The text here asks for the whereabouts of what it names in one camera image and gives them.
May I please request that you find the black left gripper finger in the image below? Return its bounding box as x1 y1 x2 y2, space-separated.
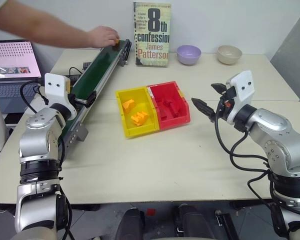
73 91 97 107

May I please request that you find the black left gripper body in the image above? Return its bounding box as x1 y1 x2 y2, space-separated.
66 92 78 118

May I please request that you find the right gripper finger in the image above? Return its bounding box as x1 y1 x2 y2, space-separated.
210 83 228 96
191 97 216 123

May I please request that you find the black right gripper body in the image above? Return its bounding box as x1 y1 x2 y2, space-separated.
214 85 237 123

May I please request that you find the green conveyor belt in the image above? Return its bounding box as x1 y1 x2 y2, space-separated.
58 38 133 151

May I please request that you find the person's bare hand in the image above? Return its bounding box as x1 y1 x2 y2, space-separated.
86 25 120 50

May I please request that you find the beige bowl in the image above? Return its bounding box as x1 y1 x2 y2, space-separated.
216 44 243 65

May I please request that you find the red plastic bin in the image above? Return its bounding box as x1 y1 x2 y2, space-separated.
146 80 192 130

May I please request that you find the purple bowl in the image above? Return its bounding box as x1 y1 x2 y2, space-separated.
176 44 203 66

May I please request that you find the orange wedge block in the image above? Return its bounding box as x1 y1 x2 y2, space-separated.
121 98 136 115

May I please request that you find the orange studded block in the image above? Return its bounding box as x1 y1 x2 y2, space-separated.
130 111 150 126

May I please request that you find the yellow plastic bin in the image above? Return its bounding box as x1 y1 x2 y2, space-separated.
114 86 161 139

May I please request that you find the grey open laptop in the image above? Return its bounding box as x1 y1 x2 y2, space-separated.
0 39 45 115

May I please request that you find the dark rounded shape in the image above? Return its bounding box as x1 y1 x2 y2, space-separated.
114 207 147 240
173 203 217 240

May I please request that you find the black bar under table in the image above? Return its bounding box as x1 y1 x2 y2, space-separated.
214 209 240 240

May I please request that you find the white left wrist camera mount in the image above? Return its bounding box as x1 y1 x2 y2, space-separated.
43 72 78 120

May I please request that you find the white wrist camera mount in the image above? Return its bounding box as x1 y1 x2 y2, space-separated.
43 72 78 120
224 70 255 126

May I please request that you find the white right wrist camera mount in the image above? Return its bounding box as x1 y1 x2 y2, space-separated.
224 70 255 126

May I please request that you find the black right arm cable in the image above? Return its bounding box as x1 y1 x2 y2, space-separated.
213 109 291 240

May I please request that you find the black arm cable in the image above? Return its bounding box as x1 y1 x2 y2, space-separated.
19 78 75 240
213 109 291 240

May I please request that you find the black curved cable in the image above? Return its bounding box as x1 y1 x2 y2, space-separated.
68 66 85 77

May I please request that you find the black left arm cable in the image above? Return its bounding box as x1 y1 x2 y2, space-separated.
19 78 75 240

